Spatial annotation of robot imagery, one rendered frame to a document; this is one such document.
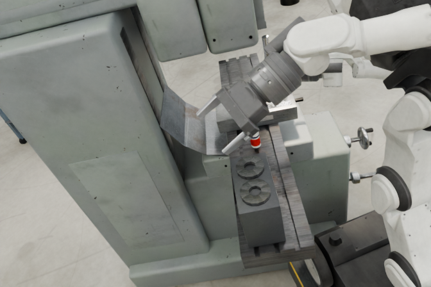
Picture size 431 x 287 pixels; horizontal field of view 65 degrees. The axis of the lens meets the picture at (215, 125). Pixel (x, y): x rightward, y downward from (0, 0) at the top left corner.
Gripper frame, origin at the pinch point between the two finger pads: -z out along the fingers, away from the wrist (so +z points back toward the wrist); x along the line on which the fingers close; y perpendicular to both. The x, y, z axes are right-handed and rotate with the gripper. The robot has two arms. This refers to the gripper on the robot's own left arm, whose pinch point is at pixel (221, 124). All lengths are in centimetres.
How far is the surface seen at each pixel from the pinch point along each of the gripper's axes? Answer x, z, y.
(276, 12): 235, 82, -337
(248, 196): -8.2, -12.4, -30.8
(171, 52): 50, -6, -32
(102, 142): 46, -51, -36
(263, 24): 43, 26, -48
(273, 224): -17.4, -12.7, -37.9
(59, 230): 82, -172, -126
